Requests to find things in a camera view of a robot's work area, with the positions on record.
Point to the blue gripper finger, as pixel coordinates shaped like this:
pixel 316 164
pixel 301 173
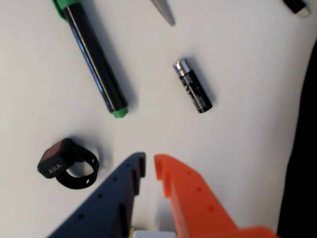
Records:
pixel 104 210

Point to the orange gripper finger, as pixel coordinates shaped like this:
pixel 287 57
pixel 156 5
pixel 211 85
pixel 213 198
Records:
pixel 198 210

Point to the black bike light red lens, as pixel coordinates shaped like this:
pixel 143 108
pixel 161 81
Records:
pixel 62 161

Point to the black fabric bag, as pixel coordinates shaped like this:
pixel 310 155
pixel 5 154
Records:
pixel 305 148

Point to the black AA battery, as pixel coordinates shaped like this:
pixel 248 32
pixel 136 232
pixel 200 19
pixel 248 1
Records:
pixel 194 86

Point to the black marker green cap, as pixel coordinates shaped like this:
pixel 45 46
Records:
pixel 96 62

